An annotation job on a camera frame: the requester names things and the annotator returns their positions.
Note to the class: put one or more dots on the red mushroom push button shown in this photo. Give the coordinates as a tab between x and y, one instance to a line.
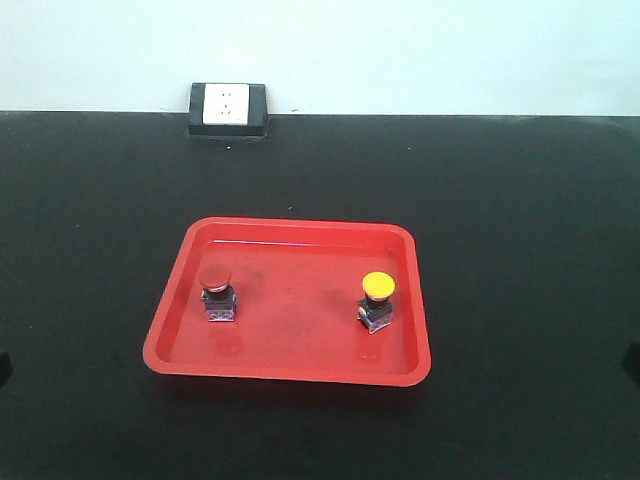
218	294

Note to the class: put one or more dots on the white socket black housing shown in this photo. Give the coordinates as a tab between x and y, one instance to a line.
228	110

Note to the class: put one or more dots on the yellow mushroom push button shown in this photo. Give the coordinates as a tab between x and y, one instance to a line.
375	309

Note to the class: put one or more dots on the red plastic tray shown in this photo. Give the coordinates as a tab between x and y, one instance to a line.
298	283

